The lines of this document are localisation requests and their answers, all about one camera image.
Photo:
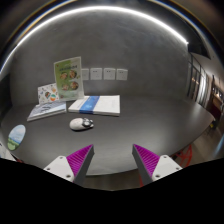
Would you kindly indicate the round landscape mouse pad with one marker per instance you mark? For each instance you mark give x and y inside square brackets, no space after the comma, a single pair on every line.
[16,136]

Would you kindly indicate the white wall socket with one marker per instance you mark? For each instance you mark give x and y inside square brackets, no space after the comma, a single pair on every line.
[109,73]
[85,74]
[95,73]
[122,74]

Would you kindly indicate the green standing menu sign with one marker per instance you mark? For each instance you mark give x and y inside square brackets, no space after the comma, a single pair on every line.
[68,78]

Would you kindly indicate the white book with blue band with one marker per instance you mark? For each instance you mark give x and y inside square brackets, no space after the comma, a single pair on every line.
[100,105]

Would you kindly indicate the small white illustrated card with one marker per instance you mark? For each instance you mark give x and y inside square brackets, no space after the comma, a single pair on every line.
[47,93]

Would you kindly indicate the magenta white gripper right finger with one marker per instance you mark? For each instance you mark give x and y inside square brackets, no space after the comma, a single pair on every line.
[151,166]

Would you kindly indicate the grey landscape cover book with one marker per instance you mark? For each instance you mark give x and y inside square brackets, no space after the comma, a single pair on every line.
[46,110]

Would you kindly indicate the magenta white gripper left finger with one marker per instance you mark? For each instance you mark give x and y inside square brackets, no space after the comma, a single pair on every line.
[74,167]

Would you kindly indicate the white grey computer mouse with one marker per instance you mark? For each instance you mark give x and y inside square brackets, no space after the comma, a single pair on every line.
[79,124]

